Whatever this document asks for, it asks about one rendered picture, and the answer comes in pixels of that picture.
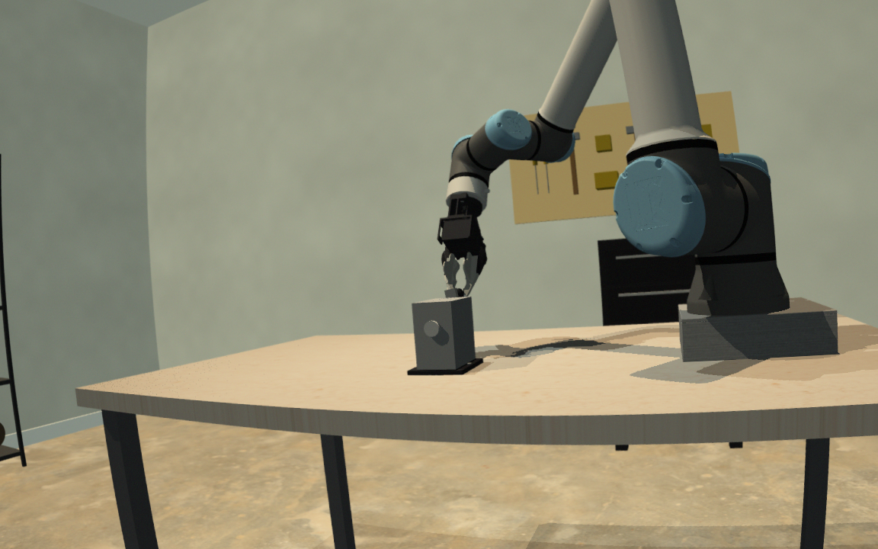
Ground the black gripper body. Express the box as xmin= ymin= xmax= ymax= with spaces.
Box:
xmin=437 ymin=193 xmax=484 ymax=260

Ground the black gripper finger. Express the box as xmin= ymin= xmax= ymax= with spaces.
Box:
xmin=463 ymin=243 xmax=486 ymax=297
xmin=441 ymin=247 xmax=460 ymax=290

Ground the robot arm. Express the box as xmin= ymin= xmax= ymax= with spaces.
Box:
xmin=446 ymin=0 xmax=790 ymax=316

